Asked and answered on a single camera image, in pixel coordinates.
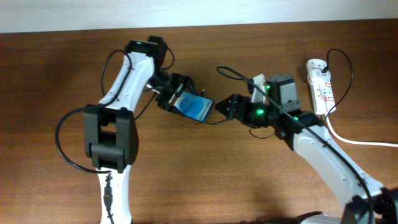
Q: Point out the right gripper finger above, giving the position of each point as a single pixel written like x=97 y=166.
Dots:
x=229 y=110
x=229 y=101

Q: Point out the blue Galaxy smartphone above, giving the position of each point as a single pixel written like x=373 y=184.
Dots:
x=194 y=106

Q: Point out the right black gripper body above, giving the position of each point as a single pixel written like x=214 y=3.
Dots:
x=255 y=113

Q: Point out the white USB charger plug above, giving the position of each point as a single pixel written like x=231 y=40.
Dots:
x=315 y=72

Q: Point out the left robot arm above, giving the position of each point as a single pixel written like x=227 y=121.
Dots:
x=110 y=133

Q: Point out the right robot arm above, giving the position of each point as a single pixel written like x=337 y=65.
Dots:
x=364 y=198

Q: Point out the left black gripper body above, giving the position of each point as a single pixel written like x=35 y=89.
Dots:
x=167 y=85

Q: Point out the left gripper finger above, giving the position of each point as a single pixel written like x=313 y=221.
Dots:
x=186 y=83
x=164 y=104

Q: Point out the white power strip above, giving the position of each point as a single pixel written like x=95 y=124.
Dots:
x=322 y=97

